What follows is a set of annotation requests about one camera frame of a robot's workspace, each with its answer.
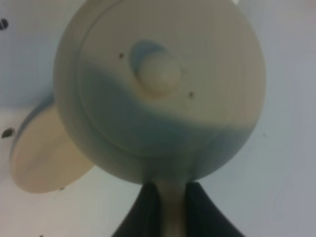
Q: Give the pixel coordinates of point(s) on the beige teapot saucer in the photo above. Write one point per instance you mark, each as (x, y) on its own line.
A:
(43, 158)

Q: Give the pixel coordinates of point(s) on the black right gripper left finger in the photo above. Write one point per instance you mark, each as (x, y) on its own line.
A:
(147, 215)

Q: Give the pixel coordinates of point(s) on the beige ceramic teapot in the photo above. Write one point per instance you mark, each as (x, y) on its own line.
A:
(159, 91)

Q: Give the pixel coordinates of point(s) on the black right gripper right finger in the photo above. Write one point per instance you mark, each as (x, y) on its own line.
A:
(200, 217)

